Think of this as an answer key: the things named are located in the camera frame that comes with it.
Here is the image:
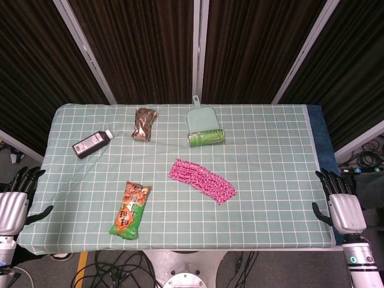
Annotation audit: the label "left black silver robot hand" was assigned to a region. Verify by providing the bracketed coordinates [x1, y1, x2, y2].
[0, 166, 54, 236]

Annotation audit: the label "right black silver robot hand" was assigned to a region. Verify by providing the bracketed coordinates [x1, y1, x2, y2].
[311, 168, 367, 236]

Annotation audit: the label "pink patterned cloth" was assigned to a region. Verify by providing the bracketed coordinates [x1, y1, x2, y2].
[168, 158, 238, 206]

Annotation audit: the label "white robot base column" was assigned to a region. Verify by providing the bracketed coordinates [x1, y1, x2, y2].
[140, 250, 229, 288]

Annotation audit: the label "black power strip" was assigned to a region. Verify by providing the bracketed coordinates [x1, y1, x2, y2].
[338, 166, 384, 175]

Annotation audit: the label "blue table pad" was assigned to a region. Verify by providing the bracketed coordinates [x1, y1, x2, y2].
[305, 104, 343, 247]

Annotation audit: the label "dark bottle with white cap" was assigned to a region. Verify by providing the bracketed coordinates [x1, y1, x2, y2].
[71, 129, 115, 159]

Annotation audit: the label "green orange snack bag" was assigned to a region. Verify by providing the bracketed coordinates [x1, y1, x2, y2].
[108, 181, 152, 241]

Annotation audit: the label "dark brown ribbed partition panel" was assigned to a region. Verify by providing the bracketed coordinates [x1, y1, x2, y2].
[68, 0, 195, 105]
[0, 0, 110, 157]
[278, 0, 384, 152]
[201, 0, 328, 104]

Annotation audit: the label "brown foil snack pack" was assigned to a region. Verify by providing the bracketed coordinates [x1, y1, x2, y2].
[131, 107, 158, 142]

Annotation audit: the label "green drink can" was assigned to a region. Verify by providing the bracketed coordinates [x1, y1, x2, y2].
[187, 128, 226, 148]

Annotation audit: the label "green white grid tablecloth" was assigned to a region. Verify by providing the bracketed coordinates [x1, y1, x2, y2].
[16, 103, 336, 256]

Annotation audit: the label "mint green plastic dustpan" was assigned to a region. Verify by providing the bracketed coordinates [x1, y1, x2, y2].
[186, 95, 216, 134]

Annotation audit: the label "black coiled cables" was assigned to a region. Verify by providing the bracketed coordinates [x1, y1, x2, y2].
[340, 140, 384, 169]

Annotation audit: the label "grey metal partition post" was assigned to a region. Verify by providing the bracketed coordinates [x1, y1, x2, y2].
[334, 119, 384, 160]
[0, 128, 45, 165]
[53, 0, 117, 105]
[191, 0, 210, 104]
[271, 0, 341, 104]

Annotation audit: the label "black cable with green light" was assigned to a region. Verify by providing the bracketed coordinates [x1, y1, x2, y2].
[230, 251, 259, 288]

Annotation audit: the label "black floor cable bundle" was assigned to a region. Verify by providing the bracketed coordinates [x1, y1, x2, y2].
[71, 251, 158, 288]

